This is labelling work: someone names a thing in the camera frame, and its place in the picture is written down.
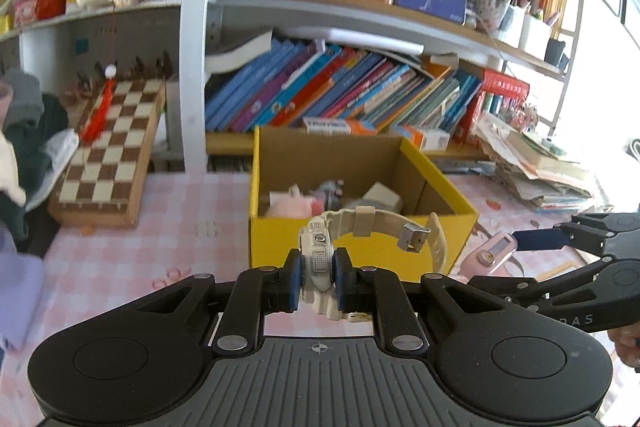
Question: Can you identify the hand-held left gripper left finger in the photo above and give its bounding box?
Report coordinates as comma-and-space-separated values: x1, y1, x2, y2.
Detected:
135, 249, 303, 354

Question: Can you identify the pink plush pig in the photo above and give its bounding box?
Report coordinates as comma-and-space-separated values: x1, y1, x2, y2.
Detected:
264, 186, 326, 219

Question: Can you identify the pile of clothes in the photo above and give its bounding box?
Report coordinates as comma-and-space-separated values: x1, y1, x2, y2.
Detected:
0, 72, 80, 253

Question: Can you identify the lilac garment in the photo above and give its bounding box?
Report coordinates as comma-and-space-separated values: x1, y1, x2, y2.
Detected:
0, 227, 47, 350

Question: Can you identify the beige wrist watch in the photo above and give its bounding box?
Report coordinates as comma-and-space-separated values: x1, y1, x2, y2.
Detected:
298, 207, 447, 324

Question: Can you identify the small pink box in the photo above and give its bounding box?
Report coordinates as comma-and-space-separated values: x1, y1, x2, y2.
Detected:
11, 0, 38, 26

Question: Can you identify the thick white open book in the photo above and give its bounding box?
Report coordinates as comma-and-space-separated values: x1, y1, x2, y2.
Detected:
205, 32, 274, 74

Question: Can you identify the black pen holder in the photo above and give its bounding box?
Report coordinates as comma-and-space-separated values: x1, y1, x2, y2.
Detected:
545, 38, 569, 68

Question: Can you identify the long orange white box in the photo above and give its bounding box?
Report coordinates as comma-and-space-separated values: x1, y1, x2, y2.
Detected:
302, 117, 377, 136

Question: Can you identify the person's right hand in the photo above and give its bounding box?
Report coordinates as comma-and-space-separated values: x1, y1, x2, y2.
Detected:
607, 326, 640, 373

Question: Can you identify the pink music player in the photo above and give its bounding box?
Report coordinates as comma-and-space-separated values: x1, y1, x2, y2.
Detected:
459, 231, 518, 279

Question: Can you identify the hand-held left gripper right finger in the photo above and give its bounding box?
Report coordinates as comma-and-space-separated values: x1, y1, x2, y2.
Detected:
334, 248, 506, 354

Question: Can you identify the row of leaning children's books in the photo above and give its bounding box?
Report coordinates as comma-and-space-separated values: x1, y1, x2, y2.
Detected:
205, 39, 483, 142

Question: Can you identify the red book case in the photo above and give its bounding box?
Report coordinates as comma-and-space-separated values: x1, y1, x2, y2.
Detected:
457, 69, 531, 145

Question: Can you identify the orange white box blue end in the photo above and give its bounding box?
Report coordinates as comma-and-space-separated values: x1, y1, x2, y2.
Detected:
400, 125, 451, 152

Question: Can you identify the wooden chessboard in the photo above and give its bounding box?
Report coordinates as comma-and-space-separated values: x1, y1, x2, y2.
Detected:
48, 77, 167, 229

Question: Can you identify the messy stack of papers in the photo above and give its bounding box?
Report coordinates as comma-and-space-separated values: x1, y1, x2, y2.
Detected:
472, 111, 603, 214

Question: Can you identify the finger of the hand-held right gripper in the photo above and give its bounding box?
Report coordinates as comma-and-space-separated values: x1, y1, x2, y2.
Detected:
511, 212, 640, 258
469, 257, 626, 308

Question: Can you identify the red tassel ornament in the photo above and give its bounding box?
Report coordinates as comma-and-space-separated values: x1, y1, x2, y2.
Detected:
80, 63, 119, 142

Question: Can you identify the large speckled white charger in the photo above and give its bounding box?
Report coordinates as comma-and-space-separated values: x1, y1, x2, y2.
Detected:
361, 182, 404, 214

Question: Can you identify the pink checked desktop mat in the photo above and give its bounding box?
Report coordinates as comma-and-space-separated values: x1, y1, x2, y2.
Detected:
0, 172, 613, 358

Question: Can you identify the yellow cardboard box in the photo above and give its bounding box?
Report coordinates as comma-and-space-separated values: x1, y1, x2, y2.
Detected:
248, 125, 479, 284

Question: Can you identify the white wooden bookshelf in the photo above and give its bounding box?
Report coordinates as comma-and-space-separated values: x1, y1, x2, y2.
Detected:
0, 0, 588, 172

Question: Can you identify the white pen holder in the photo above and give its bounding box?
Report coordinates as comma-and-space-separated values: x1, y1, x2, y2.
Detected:
497, 4, 526, 48
519, 13, 552, 61

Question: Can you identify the row of orange books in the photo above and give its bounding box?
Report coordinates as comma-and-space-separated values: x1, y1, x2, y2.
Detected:
540, 0, 571, 28

